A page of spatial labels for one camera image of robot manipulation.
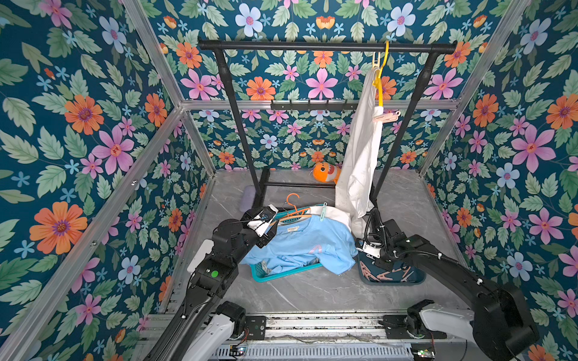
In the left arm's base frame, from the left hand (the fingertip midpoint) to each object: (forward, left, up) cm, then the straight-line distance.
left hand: (270, 212), depth 70 cm
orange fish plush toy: (+35, -24, -19) cm, 46 cm away
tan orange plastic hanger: (+8, -6, -16) cm, 18 cm away
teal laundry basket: (-11, +7, -23) cm, 26 cm away
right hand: (-6, -40, -24) cm, 47 cm away
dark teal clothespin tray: (-13, -35, -27) cm, 46 cm away
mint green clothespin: (+9, -19, -15) cm, 26 cm away
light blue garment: (-2, -15, -17) cm, 23 cm away
